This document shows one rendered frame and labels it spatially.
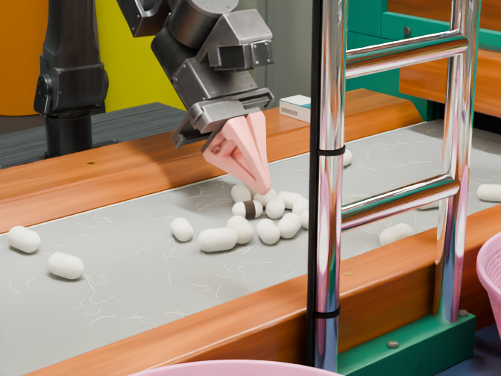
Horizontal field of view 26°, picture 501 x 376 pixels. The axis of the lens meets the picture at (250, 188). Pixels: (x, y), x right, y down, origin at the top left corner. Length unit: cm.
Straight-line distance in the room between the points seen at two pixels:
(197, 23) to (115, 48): 243
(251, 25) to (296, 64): 253
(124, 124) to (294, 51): 193
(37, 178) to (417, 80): 50
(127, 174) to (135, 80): 233
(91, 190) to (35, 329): 29
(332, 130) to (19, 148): 89
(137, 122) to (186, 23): 64
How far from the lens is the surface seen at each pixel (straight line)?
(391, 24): 149
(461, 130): 90
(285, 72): 365
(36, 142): 164
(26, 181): 117
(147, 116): 175
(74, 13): 141
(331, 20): 77
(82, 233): 109
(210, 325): 83
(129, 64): 350
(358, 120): 140
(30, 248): 104
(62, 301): 94
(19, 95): 433
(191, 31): 110
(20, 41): 427
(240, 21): 107
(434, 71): 137
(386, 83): 151
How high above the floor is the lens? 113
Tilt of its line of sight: 19 degrees down
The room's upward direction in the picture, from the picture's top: straight up
